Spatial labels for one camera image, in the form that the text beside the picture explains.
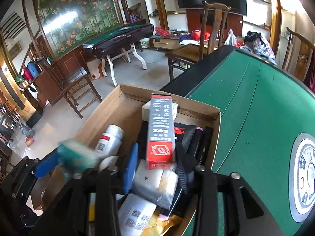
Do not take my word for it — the white slim bottle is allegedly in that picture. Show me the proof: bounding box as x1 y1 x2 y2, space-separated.
98 156 119 173

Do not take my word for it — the teal tissue pack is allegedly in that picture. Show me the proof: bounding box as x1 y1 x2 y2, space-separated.
57 139 98 181

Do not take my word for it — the red white glue box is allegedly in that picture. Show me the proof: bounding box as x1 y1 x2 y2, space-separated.
146 94 175 170

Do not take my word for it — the white medicine bottle red label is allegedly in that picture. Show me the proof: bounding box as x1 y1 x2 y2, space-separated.
95 124 124 160

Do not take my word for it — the black silver snack packet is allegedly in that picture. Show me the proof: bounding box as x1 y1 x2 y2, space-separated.
132 121 180 210

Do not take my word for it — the black marker pen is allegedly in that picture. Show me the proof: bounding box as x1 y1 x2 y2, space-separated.
187 126 214 165

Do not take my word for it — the white plastic bottle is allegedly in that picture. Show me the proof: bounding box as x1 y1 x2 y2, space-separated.
118 193 157 235

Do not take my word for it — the yellow snack bag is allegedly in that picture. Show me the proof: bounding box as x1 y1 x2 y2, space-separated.
141 213 183 236

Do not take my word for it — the white small box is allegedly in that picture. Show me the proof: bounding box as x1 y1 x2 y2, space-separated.
142 101 178 122

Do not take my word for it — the dark wooden side chair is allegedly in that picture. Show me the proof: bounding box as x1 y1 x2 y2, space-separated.
35 57 102 118

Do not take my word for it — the wooden chair near television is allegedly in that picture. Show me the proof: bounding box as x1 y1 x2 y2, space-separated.
166 1 232 81

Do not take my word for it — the round mahjong table control panel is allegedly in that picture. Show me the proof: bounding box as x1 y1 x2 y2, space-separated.
289 133 314 223

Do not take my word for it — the pile of clothes bag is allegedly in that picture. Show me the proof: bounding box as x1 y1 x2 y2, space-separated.
240 31 277 65

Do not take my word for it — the maroon garment on chair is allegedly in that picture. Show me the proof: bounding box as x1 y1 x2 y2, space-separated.
303 54 315 93

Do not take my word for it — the wooden chair with garment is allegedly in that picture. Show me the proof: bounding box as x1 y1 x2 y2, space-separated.
282 27 314 82

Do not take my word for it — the floral wall painting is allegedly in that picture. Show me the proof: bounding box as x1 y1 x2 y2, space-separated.
32 0 121 58

